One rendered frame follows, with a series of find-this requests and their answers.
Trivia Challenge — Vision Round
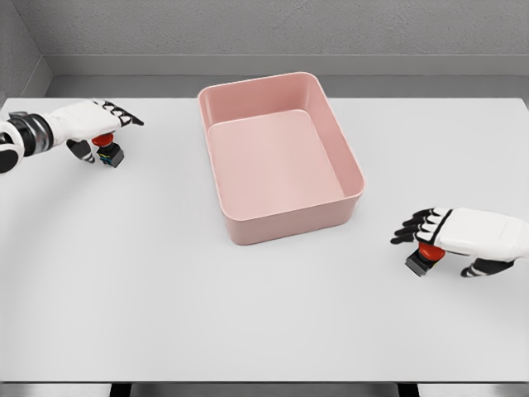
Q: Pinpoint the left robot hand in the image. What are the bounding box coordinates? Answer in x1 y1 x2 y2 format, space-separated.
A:
59 99 145 165

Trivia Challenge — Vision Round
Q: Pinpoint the red-button black industrial switch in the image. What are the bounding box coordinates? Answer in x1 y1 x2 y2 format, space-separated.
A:
405 242 446 278
91 132 126 169

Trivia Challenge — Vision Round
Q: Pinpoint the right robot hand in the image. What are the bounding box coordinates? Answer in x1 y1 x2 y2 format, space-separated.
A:
389 207 529 279

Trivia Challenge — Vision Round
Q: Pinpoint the pink rectangular basket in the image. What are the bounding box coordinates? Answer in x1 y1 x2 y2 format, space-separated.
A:
197 71 367 246

